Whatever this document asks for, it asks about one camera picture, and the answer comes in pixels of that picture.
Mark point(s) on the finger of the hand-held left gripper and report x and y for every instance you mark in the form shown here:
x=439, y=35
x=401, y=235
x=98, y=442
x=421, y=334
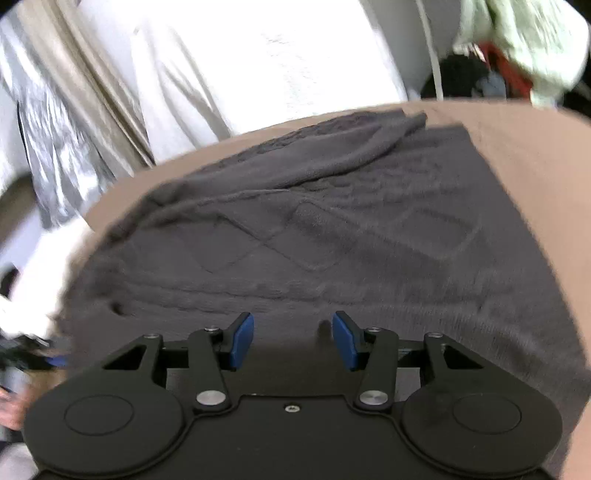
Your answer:
x=55, y=359

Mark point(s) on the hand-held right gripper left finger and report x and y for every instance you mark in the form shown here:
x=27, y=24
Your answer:
x=242, y=341

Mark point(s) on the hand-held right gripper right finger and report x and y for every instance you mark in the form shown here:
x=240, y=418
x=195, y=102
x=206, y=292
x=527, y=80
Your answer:
x=346, y=341

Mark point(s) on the dark grey knitted sweater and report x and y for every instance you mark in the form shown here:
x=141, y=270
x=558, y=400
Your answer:
x=323, y=230

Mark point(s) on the black clothes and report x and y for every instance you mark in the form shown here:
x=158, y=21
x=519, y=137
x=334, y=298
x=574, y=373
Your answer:
x=457, y=76

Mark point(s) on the white cloth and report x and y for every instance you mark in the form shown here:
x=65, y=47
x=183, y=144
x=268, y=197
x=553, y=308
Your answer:
x=69, y=258

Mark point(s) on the silver quilted foil sheet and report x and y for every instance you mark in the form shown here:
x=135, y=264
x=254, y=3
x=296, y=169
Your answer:
x=60, y=161

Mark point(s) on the beige curtain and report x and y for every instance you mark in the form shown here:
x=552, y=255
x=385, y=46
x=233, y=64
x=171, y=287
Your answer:
x=92, y=92

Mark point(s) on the white curtain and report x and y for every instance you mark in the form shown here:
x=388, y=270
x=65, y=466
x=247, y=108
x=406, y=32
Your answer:
x=254, y=60

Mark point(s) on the red cloth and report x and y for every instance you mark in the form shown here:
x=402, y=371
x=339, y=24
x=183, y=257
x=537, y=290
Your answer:
x=505, y=69

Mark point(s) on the pale green jacket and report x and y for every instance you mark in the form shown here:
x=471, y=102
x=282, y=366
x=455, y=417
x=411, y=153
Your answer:
x=531, y=37

